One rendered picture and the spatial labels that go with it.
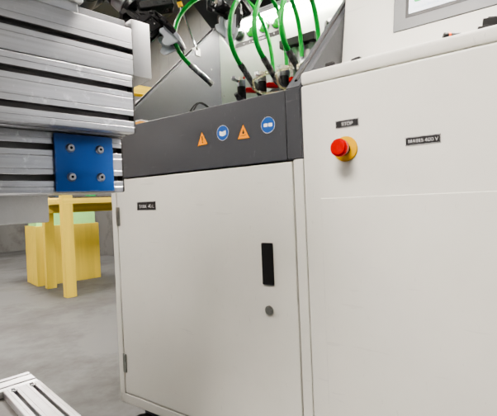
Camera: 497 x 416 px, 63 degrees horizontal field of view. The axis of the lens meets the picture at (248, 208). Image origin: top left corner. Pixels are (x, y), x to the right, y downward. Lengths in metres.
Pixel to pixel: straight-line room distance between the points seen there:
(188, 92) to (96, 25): 0.98
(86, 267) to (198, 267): 3.29
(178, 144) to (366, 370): 0.73
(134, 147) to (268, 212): 0.52
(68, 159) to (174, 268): 0.60
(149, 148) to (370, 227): 0.69
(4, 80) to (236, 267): 0.66
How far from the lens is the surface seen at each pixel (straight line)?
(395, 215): 0.83
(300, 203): 0.91
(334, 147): 0.83
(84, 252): 4.33
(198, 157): 1.09
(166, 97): 1.54
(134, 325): 1.36
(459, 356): 0.86
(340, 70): 0.90
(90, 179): 0.67
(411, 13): 1.17
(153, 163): 1.22
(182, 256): 1.15
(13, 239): 8.33
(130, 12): 1.41
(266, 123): 0.97
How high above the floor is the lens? 0.70
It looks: 1 degrees down
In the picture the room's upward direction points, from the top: 2 degrees counter-clockwise
